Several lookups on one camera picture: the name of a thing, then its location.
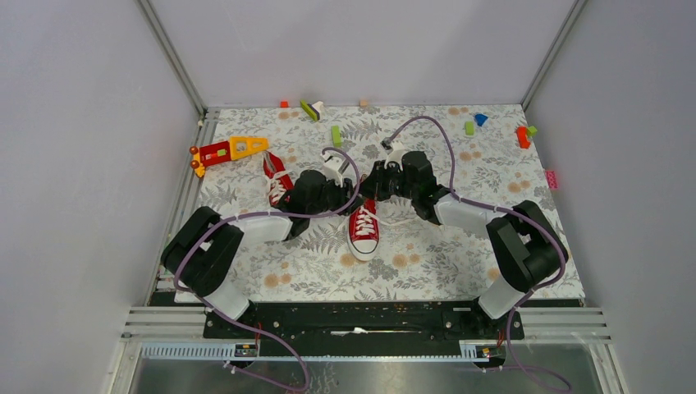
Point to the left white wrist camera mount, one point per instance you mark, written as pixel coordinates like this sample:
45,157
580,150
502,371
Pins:
334,168

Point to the floral patterned mat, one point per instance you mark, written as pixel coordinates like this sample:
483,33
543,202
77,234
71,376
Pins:
417,261

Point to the blue triangular block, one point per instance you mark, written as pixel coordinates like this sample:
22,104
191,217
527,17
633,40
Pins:
480,119

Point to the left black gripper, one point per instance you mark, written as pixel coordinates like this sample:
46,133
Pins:
344,193

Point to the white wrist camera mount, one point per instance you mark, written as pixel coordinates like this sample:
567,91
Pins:
334,168
395,152

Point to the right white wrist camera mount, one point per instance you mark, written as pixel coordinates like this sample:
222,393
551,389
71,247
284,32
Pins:
395,152

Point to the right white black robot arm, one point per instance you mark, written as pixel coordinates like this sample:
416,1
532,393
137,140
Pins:
526,247

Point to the red sneaker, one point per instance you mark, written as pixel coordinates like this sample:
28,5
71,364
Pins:
277,177
363,230

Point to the green purple white block stack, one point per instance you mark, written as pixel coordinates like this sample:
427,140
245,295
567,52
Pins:
313,110

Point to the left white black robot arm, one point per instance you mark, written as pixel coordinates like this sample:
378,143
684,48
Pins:
201,253

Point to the orange block right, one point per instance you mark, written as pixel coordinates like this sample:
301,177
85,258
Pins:
523,137

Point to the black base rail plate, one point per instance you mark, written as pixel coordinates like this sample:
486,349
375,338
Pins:
362,330

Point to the red yellow toy block assembly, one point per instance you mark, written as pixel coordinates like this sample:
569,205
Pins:
232,149

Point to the green block near centre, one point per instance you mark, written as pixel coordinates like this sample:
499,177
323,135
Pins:
336,136

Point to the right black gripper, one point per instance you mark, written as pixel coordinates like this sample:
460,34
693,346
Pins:
373,185

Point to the pink block at edge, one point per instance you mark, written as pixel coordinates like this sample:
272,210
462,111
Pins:
552,179

